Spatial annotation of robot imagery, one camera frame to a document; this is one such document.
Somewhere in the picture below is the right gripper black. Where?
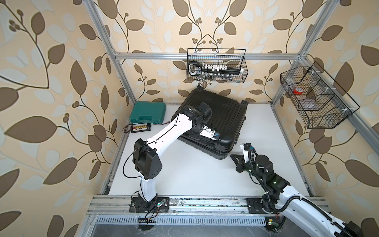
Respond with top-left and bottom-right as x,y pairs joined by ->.
230,153 -> 265,183

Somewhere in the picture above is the black hard-shell suitcase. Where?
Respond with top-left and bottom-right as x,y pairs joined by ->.
171,86 -> 248,160

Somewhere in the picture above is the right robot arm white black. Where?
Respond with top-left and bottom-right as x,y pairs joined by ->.
231,143 -> 364,237

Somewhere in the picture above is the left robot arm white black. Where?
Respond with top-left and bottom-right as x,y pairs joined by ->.
132,103 -> 220,203

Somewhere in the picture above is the green plastic tool case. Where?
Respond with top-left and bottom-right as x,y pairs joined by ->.
129,101 -> 166,124

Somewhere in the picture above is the small box of brass bits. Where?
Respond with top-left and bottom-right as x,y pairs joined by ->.
131,123 -> 152,133

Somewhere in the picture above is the socket wrench set in basket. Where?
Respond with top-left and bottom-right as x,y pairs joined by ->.
187,61 -> 245,78

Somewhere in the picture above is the clear plastic bag in basket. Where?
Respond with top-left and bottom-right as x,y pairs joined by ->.
300,98 -> 319,111

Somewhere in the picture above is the red object in basket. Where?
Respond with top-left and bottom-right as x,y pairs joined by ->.
293,87 -> 304,95

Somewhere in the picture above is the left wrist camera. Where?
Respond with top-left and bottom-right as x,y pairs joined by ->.
200,125 -> 220,141

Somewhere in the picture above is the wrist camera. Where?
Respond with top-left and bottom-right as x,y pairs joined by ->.
200,125 -> 220,141
240,143 -> 256,158

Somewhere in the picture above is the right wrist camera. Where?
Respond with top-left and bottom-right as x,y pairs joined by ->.
240,143 -> 256,158

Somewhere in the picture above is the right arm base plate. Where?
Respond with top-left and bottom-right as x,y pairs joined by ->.
246,197 -> 277,214

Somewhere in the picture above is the back wire basket black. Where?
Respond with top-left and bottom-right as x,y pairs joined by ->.
186,48 -> 248,84

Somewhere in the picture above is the wire basket black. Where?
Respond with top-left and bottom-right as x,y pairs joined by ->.
186,48 -> 248,84
280,61 -> 360,129

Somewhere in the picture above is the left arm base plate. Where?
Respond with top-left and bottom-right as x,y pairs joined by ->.
129,196 -> 170,213

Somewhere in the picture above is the right wire basket black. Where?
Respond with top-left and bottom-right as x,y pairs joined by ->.
280,61 -> 360,129

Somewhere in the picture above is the aluminium frame rail front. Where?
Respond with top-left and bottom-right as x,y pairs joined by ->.
87,195 -> 276,216

